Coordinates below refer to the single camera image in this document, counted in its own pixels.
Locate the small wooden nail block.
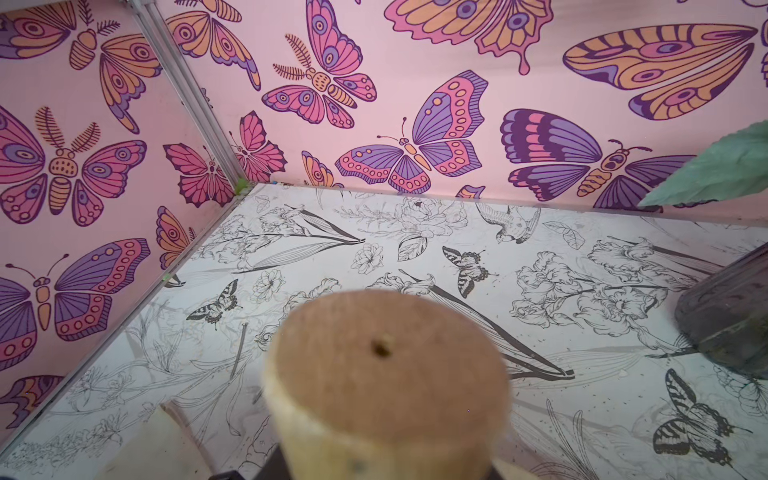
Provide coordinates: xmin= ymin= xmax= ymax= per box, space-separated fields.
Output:
xmin=95 ymin=402 xmax=214 ymax=480

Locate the wooden handled claw hammer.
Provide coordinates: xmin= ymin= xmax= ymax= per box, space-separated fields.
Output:
xmin=263 ymin=289 xmax=510 ymax=479

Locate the aluminium cage frame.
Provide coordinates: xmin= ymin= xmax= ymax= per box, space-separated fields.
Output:
xmin=1 ymin=1 xmax=233 ymax=447

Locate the ribbed purple glass vase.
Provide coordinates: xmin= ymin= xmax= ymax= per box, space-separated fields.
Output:
xmin=674 ymin=245 xmax=767 ymax=380

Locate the yellow artificial sunflower bunch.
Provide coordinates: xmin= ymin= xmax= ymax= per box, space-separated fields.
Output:
xmin=638 ymin=121 xmax=767 ymax=207

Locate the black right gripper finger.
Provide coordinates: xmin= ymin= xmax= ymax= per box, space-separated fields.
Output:
xmin=209 ymin=446 xmax=291 ymax=480

